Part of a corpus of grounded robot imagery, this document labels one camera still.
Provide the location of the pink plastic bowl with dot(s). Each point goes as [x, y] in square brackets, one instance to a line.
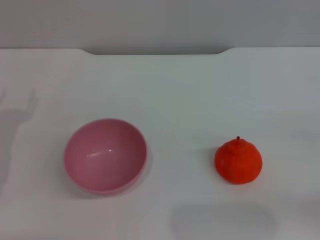
[100, 162]

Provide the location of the orange toy tangerine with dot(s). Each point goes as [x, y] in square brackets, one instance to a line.
[237, 165]

